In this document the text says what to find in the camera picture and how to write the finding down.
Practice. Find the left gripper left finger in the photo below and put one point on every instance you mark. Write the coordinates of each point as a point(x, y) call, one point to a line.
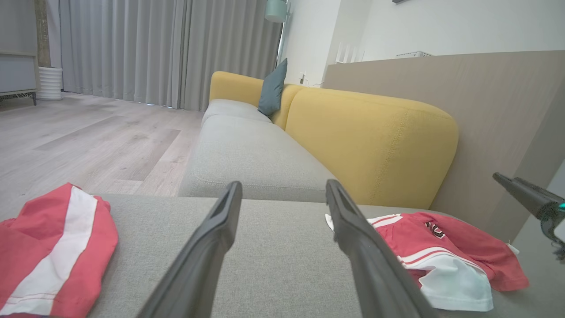
point(203, 260)

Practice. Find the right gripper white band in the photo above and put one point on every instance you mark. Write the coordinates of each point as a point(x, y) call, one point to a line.
point(557, 229)

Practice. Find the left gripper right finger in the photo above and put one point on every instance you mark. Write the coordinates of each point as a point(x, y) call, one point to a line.
point(375, 269)

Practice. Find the red jersey shirt white sleeves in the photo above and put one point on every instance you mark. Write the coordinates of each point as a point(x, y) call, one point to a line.
point(468, 251)

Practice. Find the red shorts white stripe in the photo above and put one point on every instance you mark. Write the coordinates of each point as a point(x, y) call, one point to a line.
point(39, 247)

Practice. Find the beige wood partition panel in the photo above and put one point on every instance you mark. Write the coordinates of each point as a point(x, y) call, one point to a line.
point(494, 101)

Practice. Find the grey sofa seat cushion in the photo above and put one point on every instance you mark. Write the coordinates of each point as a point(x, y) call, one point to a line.
point(229, 108)
point(251, 154)

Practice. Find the yellow sofa backrest cushion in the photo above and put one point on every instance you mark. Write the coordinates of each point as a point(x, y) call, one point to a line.
point(238, 88)
point(371, 141)

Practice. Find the teal throw pillow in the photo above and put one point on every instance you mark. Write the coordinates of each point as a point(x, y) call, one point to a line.
point(271, 92)

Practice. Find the white slatted rack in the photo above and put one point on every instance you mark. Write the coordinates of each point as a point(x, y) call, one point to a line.
point(349, 54)

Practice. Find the grey pleated curtains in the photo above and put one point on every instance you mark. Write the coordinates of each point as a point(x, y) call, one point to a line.
point(154, 48)

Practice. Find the white ribbed plant pot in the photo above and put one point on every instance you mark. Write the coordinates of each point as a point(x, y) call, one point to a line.
point(50, 84)

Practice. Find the teal lamp shade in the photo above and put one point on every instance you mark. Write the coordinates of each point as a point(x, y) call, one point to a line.
point(276, 9)

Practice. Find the grey tv cabinet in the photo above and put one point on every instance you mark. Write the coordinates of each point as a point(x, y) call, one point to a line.
point(17, 70)

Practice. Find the indoor tree plant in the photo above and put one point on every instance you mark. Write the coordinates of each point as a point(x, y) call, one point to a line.
point(43, 35)

